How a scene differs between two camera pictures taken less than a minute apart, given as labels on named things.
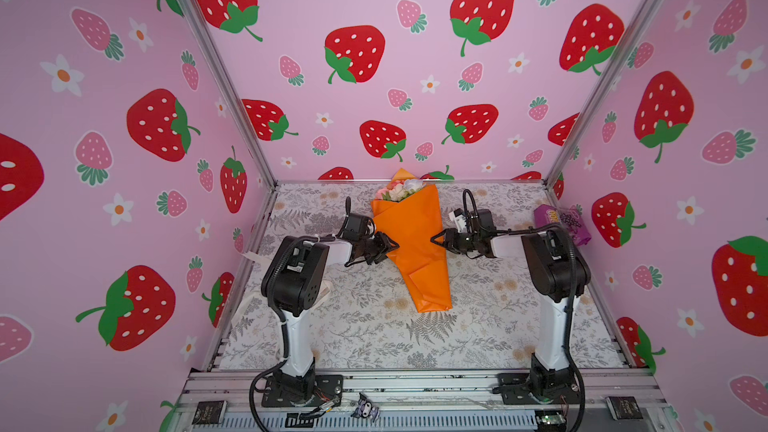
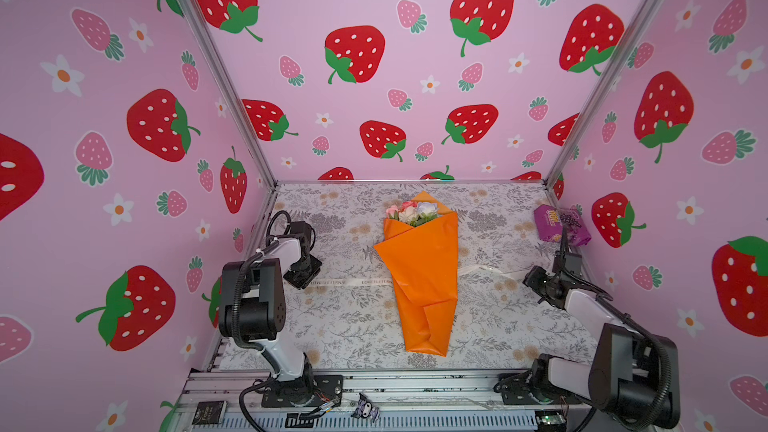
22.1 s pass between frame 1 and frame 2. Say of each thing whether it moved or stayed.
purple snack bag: stayed
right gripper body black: moved
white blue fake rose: moved
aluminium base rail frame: stayed
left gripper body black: moved
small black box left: stayed
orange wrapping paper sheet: moved
